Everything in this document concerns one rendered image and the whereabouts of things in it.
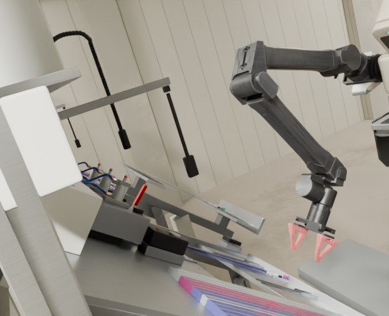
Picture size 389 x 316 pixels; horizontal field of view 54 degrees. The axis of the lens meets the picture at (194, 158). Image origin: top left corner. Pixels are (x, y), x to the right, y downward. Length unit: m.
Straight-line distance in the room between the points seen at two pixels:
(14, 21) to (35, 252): 0.23
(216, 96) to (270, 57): 3.16
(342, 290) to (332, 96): 3.98
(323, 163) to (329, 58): 0.31
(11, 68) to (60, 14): 3.41
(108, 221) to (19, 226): 0.39
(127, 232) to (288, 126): 0.53
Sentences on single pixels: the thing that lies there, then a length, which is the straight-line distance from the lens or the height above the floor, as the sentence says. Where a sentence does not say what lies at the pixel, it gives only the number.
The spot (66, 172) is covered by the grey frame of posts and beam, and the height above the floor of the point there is 1.32.
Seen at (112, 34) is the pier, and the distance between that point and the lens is 3.71.
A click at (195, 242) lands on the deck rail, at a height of 0.86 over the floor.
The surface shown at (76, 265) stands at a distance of 0.49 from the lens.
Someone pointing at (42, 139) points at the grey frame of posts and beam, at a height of 1.35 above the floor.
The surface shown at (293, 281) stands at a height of 0.73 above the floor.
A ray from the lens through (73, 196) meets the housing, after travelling 0.52.
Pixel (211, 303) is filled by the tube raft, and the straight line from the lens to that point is 0.52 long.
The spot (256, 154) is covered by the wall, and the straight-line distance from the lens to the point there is 4.44.
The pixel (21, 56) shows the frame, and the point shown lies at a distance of 0.42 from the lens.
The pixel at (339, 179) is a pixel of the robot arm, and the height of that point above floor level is 0.94.
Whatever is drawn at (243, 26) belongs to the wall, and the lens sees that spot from 4.40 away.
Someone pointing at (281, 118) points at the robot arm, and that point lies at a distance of 1.01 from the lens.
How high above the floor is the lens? 1.37
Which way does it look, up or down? 14 degrees down
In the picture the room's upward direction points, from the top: 17 degrees counter-clockwise
